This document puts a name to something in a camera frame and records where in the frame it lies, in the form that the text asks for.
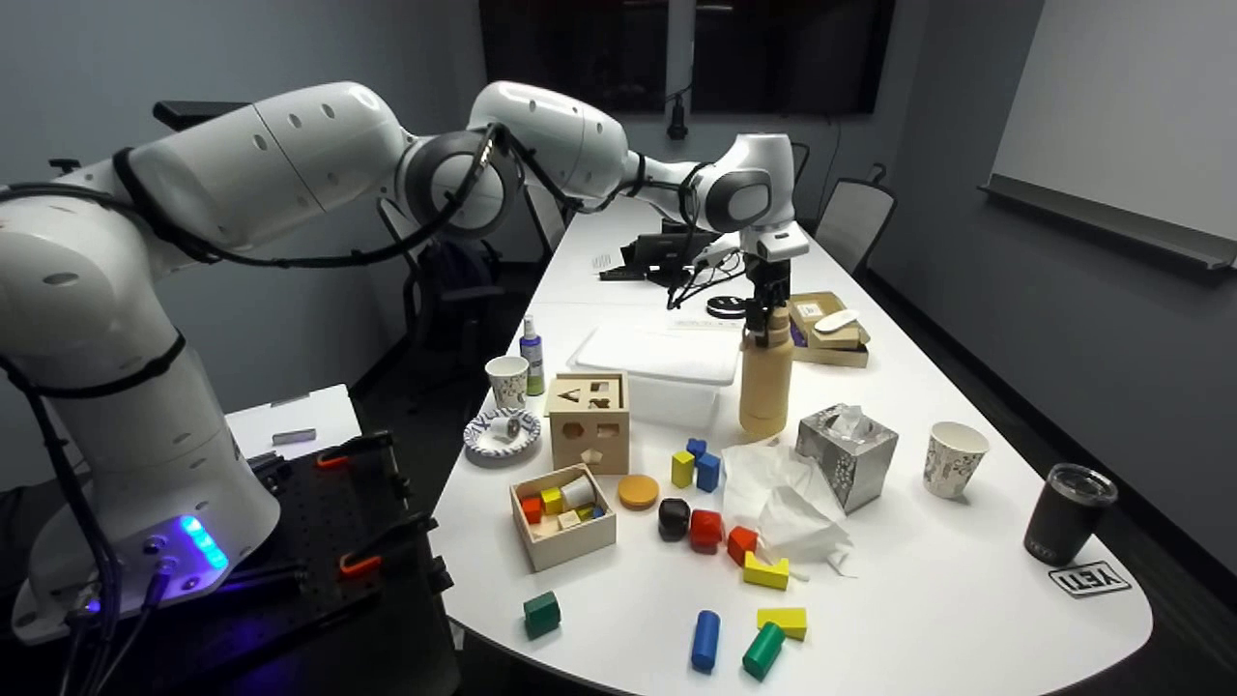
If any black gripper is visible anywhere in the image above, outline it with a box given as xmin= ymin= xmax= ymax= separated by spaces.
xmin=742 ymin=251 xmax=791 ymax=349

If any peach bottle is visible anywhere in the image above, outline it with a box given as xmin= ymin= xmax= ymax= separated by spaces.
xmin=736 ymin=321 xmax=796 ymax=444

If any tan cardboard box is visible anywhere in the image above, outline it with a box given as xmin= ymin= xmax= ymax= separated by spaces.
xmin=786 ymin=290 xmax=873 ymax=367

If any white plastic storage box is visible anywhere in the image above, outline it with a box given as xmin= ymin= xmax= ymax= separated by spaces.
xmin=574 ymin=318 xmax=746 ymax=438

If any grey marble tissue box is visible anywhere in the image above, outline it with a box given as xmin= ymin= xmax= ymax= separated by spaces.
xmin=791 ymin=400 xmax=901 ymax=513

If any wooden shape sorter box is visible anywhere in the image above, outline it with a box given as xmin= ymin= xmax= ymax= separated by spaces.
xmin=545 ymin=371 xmax=633 ymax=479

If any purple spray bottle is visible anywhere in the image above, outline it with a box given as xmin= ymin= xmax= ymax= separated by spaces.
xmin=516 ymin=318 xmax=548 ymax=400

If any white oval object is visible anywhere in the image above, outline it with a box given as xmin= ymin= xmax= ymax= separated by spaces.
xmin=812 ymin=304 xmax=863 ymax=340

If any grey conference chair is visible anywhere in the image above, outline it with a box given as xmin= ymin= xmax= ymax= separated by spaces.
xmin=812 ymin=175 xmax=901 ymax=279

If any crumpled white tissue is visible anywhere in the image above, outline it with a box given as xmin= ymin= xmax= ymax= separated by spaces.
xmin=715 ymin=440 xmax=857 ymax=581

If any orange disc block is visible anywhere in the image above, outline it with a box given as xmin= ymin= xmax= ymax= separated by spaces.
xmin=615 ymin=471 xmax=661 ymax=513

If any black block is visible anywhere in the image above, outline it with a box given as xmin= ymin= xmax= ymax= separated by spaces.
xmin=653 ymin=493 xmax=693 ymax=544

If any patterned paper cup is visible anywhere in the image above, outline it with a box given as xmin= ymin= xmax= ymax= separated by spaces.
xmin=920 ymin=416 xmax=995 ymax=501
xmin=483 ymin=351 xmax=534 ymax=416

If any dark window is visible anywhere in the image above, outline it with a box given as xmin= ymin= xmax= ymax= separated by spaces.
xmin=476 ymin=0 xmax=901 ymax=121

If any wooden block tray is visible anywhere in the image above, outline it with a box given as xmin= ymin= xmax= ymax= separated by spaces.
xmin=508 ymin=460 xmax=623 ymax=576

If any black office chair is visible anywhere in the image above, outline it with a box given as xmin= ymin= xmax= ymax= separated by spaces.
xmin=409 ymin=237 xmax=523 ymax=358

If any blue cylinder block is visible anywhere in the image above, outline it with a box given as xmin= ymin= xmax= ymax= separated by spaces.
xmin=690 ymin=608 xmax=723 ymax=676

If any green block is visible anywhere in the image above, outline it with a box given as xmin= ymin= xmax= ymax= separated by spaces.
xmin=739 ymin=623 xmax=789 ymax=685
xmin=523 ymin=589 xmax=566 ymax=640

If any black tumbler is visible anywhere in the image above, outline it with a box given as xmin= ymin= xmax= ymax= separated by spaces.
xmin=1022 ymin=460 xmax=1120 ymax=569

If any black white label sticker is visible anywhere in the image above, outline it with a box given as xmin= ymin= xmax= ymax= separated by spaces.
xmin=1045 ymin=560 xmax=1138 ymax=600

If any whiteboard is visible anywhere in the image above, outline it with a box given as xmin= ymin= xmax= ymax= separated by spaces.
xmin=981 ymin=0 xmax=1237 ymax=279

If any black robot cart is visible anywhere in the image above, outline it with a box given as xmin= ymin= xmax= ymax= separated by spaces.
xmin=245 ymin=428 xmax=461 ymax=696

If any white sheet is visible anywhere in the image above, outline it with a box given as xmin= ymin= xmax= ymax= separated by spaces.
xmin=223 ymin=382 xmax=365 ymax=465

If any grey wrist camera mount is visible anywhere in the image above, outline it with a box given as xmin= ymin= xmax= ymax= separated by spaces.
xmin=757 ymin=225 xmax=816 ymax=264

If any black clamp orange handle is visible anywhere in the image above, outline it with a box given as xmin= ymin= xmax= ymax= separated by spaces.
xmin=336 ymin=537 xmax=447 ymax=595
xmin=308 ymin=433 xmax=409 ymax=497

